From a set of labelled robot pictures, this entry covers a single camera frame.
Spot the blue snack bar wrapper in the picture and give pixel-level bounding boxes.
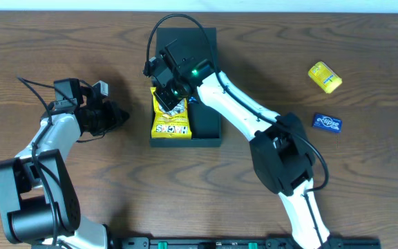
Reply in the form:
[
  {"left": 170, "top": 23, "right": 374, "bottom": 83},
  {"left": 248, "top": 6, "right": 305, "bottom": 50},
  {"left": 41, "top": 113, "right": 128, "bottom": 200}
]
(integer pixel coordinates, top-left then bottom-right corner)
[{"left": 187, "top": 97, "right": 199, "bottom": 104}]

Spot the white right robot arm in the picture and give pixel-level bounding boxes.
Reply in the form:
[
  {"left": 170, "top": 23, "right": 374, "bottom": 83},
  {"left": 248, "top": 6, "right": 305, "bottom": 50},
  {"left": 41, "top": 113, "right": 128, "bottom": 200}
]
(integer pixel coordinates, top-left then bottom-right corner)
[{"left": 144, "top": 41, "right": 330, "bottom": 248}]

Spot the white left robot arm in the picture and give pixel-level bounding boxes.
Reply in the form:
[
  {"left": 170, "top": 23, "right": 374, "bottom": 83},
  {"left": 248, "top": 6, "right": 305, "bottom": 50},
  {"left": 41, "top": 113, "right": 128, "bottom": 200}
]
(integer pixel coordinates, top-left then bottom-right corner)
[{"left": 0, "top": 101, "right": 129, "bottom": 248}]

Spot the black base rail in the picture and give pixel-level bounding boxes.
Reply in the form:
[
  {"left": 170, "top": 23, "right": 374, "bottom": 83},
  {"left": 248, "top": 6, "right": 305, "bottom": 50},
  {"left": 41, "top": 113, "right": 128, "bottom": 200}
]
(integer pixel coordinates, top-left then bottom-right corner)
[{"left": 108, "top": 237, "right": 381, "bottom": 249}]

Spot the yellow Hacks candy bag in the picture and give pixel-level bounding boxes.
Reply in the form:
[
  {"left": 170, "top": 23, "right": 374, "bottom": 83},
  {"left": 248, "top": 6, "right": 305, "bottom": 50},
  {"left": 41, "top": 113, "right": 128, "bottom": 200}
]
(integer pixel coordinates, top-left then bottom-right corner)
[{"left": 151, "top": 96, "right": 193, "bottom": 140}]

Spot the yellow gum container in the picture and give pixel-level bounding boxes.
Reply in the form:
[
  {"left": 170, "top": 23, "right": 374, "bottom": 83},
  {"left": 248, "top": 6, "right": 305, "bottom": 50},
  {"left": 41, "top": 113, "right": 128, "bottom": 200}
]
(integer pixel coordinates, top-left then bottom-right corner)
[{"left": 308, "top": 62, "right": 343, "bottom": 94}]

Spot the blue Eclipse gum pack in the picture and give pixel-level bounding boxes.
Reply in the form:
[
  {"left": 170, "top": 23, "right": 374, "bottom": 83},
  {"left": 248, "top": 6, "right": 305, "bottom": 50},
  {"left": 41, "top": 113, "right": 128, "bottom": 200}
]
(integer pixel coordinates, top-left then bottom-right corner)
[{"left": 312, "top": 113, "right": 343, "bottom": 133}]

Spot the black gift box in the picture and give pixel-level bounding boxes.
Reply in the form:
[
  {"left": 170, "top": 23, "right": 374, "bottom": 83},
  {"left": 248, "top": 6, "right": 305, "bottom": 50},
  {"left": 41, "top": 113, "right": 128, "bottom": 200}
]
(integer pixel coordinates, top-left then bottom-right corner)
[{"left": 149, "top": 28, "right": 222, "bottom": 148}]

